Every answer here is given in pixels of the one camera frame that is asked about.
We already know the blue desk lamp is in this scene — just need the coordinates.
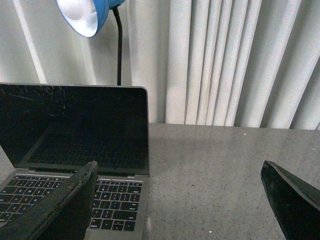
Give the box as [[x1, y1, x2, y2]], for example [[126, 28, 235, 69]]
[[56, 0, 125, 86]]

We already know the white curtain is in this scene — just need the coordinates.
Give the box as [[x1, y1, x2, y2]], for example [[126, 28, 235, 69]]
[[0, 0, 320, 130]]

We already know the grey laptop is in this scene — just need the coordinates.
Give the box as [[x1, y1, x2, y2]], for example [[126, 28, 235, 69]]
[[0, 83, 150, 240]]

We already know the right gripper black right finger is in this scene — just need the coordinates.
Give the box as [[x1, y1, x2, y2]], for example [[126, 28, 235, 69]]
[[260, 161, 320, 240]]

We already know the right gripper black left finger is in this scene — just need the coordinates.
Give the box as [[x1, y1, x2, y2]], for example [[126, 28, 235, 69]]
[[0, 161, 98, 240]]

